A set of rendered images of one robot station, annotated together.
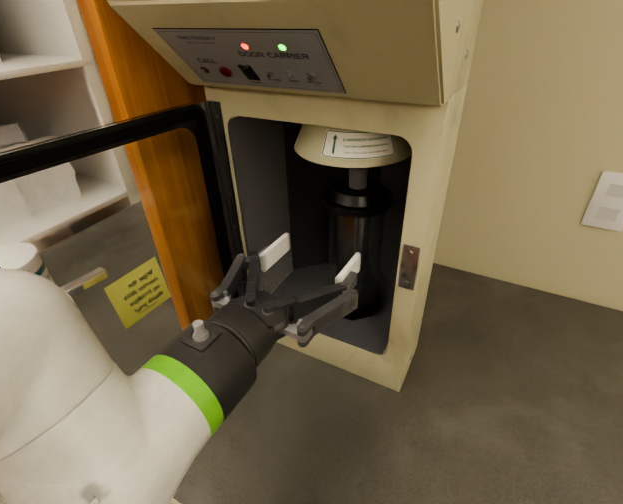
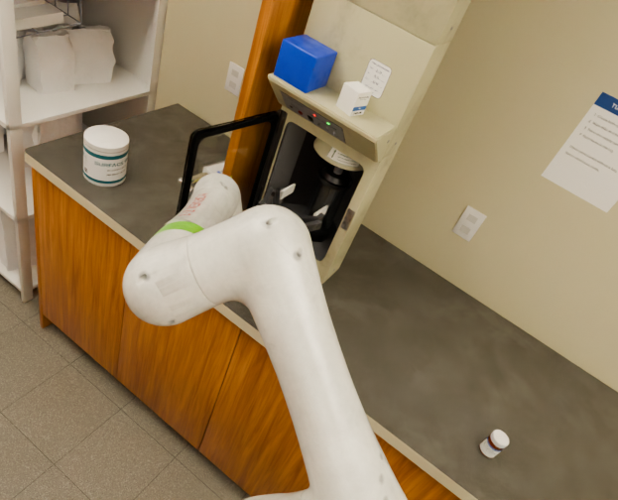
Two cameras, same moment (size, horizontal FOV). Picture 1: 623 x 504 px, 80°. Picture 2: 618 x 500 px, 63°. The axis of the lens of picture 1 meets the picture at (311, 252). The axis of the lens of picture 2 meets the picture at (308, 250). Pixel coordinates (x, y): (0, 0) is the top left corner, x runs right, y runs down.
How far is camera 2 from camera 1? 91 cm
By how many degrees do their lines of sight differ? 10
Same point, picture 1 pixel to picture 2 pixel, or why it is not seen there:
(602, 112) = (474, 175)
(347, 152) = (338, 159)
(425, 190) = (364, 188)
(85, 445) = not seen: hidden behind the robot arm
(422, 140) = (368, 170)
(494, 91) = (430, 141)
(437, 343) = (350, 270)
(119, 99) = (245, 100)
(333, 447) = not seen: hidden behind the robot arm
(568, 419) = (398, 318)
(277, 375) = not seen: hidden behind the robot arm
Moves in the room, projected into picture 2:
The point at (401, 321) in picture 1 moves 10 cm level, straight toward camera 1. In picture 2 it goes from (335, 245) to (324, 263)
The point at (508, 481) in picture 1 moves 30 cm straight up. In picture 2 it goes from (358, 328) to (401, 257)
